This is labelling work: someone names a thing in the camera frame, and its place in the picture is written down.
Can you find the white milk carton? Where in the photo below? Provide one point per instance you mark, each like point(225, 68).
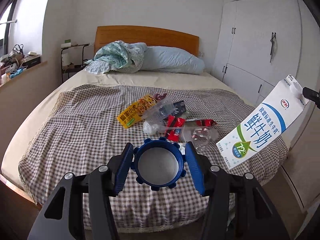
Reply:
point(272, 117)

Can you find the red torn wrapper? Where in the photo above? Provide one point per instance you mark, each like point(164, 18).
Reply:
point(205, 122)

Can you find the windowsill clutter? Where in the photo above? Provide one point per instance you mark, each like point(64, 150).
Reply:
point(15, 62)

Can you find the light blue pillow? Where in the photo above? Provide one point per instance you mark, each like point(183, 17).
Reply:
point(173, 60)

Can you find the yellow snack bag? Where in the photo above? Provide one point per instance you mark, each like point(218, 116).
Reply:
point(133, 114)

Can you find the crushed clear plastic cup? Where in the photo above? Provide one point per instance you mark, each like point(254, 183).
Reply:
point(199, 136)

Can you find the black bedside shelf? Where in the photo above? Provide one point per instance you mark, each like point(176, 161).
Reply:
point(67, 64)

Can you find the wooden bed frame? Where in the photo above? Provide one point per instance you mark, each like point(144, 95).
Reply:
point(151, 36)

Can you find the teal crumpled quilt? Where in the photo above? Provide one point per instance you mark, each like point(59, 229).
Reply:
point(117, 56)

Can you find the clear plastic bottle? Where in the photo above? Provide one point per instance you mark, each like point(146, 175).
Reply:
point(160, 111)

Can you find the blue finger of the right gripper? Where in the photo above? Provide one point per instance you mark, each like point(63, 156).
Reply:
point(312, 96)

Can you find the white wardrobe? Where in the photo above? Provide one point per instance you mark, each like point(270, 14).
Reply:
point(261, 42)

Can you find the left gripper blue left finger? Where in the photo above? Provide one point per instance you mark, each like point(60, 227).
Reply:
point(121, 168)

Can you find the checkered bed blanket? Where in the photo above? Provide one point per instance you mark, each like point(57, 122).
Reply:
point(82, 132)

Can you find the red snack wrapper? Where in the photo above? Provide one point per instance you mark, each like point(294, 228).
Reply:
point(174, 127)

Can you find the beige bed sheet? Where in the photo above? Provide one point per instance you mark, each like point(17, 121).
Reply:
point(22, 117)

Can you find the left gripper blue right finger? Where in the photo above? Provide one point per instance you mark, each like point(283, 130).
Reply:
point(195, 167)

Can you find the dark blue small carton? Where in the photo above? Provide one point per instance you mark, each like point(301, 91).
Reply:
point(179, 108)

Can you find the purple wrapper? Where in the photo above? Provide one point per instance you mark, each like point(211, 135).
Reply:
point(160, 97)

